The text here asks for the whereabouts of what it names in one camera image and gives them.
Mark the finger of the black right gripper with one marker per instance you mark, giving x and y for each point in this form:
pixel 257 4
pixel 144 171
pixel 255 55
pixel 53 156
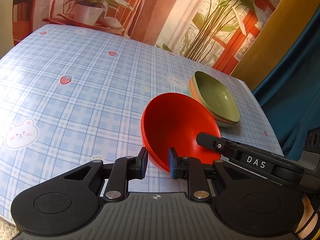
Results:
pixel 264 163

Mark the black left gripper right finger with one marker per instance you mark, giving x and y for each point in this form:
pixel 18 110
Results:
pixel 194 172

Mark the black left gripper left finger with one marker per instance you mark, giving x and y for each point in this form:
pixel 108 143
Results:
pixel 124 170

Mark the red round bowl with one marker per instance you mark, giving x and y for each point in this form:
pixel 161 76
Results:
pixel 175 120

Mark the pale green square bowl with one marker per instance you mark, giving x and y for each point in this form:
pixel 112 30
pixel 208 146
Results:
pixel 220 122

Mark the teal curtain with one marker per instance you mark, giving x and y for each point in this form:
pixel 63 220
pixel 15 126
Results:
pixel 289 95

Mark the blue plaid tablecloth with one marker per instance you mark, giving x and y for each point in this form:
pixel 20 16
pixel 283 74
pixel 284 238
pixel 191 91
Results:
pixel 70 95

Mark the printed room backdrop cloth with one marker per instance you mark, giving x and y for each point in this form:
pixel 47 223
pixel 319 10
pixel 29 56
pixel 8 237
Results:
pixel 216 33

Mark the yellow curtain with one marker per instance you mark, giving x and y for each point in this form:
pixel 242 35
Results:
pixel 280 32

